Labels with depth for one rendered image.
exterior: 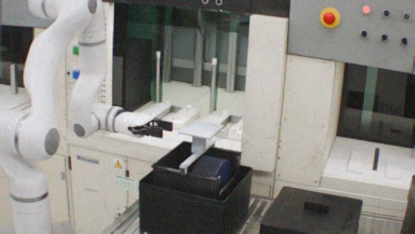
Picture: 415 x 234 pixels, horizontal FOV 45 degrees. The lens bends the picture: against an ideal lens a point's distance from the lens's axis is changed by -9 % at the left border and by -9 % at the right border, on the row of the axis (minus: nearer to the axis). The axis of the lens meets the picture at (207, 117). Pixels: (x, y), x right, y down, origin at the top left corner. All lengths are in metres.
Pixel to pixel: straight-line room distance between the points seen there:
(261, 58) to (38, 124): 0.78
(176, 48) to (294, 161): 1.24
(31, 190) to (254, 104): 0.81
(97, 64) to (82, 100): 0.12
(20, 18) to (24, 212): 1.03
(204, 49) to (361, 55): 1.24
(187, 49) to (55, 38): 1.53
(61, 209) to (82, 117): 0.86
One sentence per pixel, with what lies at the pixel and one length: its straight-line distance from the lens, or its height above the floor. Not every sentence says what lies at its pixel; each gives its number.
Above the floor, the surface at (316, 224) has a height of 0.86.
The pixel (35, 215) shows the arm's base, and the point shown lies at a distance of 1.50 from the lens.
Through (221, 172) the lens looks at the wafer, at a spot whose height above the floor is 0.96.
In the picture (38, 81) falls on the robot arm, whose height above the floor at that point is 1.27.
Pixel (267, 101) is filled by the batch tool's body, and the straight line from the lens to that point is 1.81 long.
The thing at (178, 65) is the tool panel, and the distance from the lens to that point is 2.92.
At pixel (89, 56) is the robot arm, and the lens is 1.67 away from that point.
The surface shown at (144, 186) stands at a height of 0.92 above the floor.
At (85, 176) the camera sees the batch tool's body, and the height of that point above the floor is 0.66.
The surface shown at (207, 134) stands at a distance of 1.58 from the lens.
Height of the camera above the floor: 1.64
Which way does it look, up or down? 19 degrees down
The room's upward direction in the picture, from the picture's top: 3 degrees clockwise
